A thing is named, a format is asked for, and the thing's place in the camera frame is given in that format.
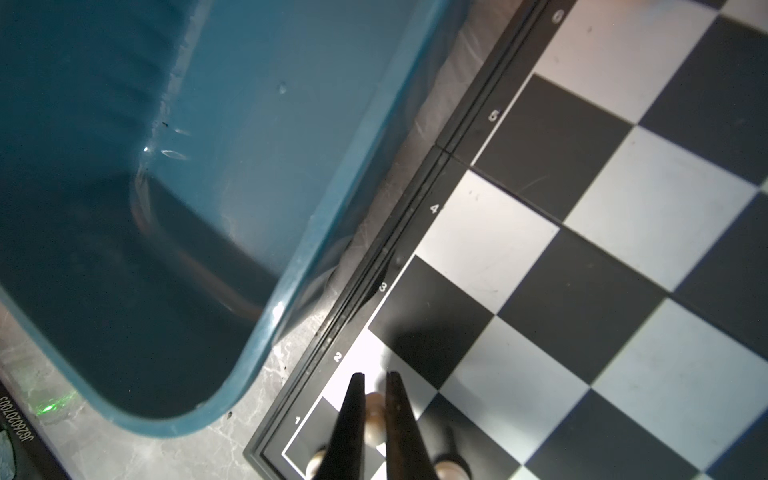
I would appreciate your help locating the white rook on board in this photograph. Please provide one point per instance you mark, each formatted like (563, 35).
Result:
(314, 464)

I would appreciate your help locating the white pawn on board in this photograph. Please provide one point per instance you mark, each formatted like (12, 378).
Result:
(450, 470)

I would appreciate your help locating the teal plastic tray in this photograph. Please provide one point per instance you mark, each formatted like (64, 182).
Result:
(180, 178)

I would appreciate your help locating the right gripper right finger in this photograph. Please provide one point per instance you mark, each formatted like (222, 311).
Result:
(406, 454)

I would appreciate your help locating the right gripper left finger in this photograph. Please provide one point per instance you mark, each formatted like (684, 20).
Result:
(344, 458)

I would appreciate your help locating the black and white chessboard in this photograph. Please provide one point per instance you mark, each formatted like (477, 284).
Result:
(574, 284)

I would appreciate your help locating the white pawn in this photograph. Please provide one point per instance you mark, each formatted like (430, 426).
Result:
(450, 470)
(375, 420)

